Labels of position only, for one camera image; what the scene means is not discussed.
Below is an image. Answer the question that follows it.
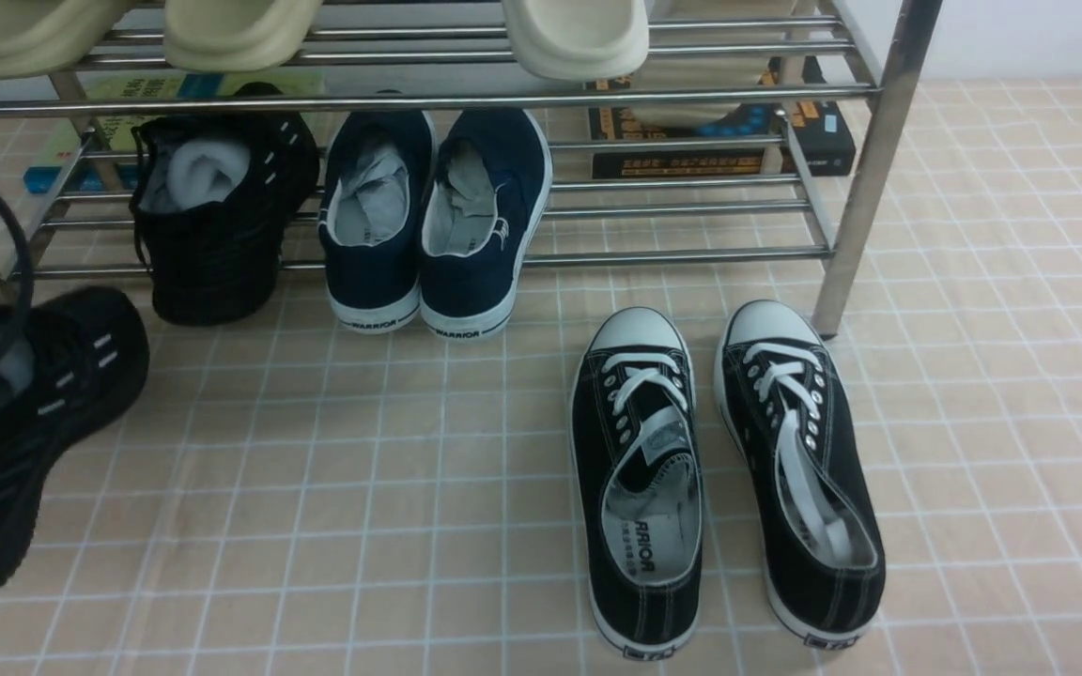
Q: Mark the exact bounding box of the black knit sneaker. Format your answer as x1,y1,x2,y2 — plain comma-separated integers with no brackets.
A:
129,111,319,327
0,284,150,587

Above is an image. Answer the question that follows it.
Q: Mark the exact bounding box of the silver metal shoe rack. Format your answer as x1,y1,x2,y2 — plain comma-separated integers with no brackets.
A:
0,1,941,337

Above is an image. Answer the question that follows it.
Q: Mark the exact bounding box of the black canvas sneaker left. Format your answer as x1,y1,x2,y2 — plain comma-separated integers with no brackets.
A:
568,307,705,662

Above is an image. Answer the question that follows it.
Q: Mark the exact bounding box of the black canvas sneaker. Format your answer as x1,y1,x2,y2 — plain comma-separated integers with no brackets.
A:
568,307,705,662
714,300,888,651

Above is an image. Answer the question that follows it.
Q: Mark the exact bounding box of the navy canvas shoe right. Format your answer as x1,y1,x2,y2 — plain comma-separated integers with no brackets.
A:
418,108,553,341

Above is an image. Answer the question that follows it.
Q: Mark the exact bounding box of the navy canvas shoe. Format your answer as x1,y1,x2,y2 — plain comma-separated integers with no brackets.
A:
418,108,553,341
317,110,438,334

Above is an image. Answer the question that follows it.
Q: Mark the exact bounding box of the navy canvas shoe left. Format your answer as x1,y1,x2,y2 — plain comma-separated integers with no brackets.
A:
317,110,438,334

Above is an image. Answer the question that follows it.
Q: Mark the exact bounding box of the cream slipper right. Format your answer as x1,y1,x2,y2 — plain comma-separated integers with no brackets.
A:
500,1,650,83

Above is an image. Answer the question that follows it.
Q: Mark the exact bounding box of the black orange box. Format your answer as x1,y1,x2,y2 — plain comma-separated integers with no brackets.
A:
588,101,858,178

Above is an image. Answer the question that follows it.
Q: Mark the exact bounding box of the black canvas sneaker right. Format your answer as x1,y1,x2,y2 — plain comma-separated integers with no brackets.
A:
714,300,888,651

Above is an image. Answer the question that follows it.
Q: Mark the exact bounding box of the beige slipper middle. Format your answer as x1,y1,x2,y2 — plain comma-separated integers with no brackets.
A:
163,0,324,72

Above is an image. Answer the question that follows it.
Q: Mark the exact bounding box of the beige slipper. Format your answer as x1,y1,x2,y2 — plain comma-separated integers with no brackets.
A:
163,0,324,72
0,1,136,80

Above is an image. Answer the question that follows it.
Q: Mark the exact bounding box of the beige slipper far left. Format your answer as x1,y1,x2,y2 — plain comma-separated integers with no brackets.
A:
0,1,136,80

